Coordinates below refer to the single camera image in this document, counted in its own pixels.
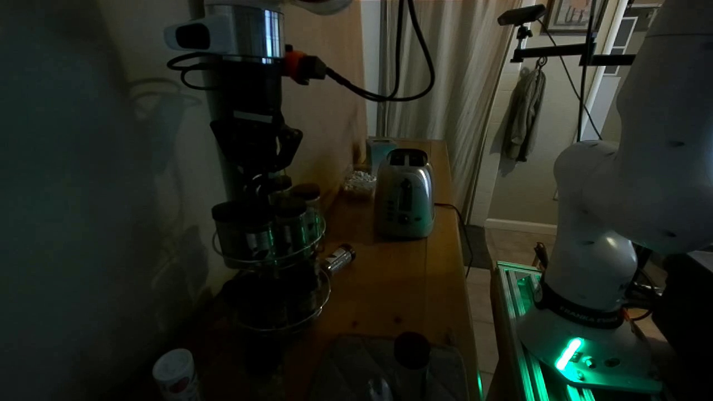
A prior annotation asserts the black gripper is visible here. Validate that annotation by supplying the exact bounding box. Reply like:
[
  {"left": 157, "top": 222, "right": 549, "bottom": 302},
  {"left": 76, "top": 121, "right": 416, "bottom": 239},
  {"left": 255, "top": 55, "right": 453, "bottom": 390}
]
[{"left": 209, "top": 62, "right": 304, "bottom": 187}]

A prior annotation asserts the two-tier wire seasoning rack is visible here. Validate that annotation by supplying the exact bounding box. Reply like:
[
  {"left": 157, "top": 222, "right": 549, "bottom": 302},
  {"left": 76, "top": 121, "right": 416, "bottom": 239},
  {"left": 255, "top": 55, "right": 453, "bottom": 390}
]
[{"left": 209, "top": 171, "right": 334, "bottom": 342}]

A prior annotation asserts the white seasoning container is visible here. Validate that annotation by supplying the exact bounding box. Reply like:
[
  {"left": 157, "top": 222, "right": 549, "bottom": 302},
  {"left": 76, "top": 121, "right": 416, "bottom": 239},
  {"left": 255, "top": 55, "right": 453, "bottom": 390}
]
[{"left": 150, "top": 348, "right": 199, "bottom": 401}]

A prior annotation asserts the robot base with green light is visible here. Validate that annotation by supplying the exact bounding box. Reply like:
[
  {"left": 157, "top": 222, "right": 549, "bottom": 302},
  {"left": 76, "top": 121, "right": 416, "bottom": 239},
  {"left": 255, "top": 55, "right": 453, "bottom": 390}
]
[{"left": 488, "top": 258, "right": 670, "bottom": 401}]

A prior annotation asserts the white crumpled cloth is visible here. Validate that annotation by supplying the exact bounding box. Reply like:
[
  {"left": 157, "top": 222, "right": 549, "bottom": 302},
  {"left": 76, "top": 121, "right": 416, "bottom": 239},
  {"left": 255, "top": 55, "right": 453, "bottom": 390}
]
[{"left": 340, "top": 168, "right": 378, "bottom": 199}]

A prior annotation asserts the blue cup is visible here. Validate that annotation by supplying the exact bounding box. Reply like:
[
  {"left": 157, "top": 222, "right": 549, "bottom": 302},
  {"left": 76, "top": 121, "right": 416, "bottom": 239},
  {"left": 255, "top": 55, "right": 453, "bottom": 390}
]
[{"left": 367, "top": 136, "right": 399, "bottom": 176}]

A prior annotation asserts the silver toaster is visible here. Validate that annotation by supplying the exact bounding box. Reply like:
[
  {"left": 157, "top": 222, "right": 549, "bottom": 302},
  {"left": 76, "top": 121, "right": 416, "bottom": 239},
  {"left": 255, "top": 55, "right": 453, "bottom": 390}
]
[{"left": 371, "top": 147, "right": 436, "bottom": 241}]

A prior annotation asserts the light curtain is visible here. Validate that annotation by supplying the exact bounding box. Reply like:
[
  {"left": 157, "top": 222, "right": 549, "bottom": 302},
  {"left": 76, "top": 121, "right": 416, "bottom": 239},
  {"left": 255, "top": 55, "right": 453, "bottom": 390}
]
[{"left": 377, "top": 0, "right": 514, "bottom": 218}]

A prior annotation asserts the black cup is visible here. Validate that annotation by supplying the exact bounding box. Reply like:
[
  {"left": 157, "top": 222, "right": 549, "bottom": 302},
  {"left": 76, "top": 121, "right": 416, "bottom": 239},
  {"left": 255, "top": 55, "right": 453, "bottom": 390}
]
[{"left": 392, "top": 329, "right": 431, "bottom": 374}]

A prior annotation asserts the grey hanging towel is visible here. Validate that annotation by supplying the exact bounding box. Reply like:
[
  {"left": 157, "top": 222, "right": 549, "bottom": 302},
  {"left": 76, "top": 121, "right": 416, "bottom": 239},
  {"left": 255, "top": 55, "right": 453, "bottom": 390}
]
[{"left": 498, "top": 62, "right": 547, "bottom": 176}]

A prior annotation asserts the black box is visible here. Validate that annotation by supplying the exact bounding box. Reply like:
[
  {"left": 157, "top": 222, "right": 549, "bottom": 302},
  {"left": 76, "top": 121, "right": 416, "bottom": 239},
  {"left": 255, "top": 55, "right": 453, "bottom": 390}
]
[{"left": 658, "top": 247, "right": 713, "bottom": 401}]

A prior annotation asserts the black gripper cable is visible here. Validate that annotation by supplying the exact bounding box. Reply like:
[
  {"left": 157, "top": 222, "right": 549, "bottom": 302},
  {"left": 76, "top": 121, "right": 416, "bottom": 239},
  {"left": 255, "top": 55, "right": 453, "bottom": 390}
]
[{"left": 164, "top": 0, "right": 439, "bottom": 105}]

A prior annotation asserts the toaster power cable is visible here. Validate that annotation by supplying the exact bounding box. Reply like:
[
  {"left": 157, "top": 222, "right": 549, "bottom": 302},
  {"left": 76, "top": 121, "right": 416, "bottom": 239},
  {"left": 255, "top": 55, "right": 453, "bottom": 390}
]
[{"left": 431, "top": 199, "right": 475, "bottom": 276}]

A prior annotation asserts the black camera on bracket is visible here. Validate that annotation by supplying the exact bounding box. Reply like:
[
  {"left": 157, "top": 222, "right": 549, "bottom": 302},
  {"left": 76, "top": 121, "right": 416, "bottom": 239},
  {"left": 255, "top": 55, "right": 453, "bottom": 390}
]
[{"left": 497, "top": 2, "right": 639, "bottom": 68}]

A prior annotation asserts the framed wall picture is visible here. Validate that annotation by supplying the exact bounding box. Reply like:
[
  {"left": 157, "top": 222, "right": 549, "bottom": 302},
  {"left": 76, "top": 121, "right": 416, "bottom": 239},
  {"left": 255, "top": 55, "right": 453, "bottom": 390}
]
[{"left": 544, "top": 0, "right": 608, "bottom": 36}]

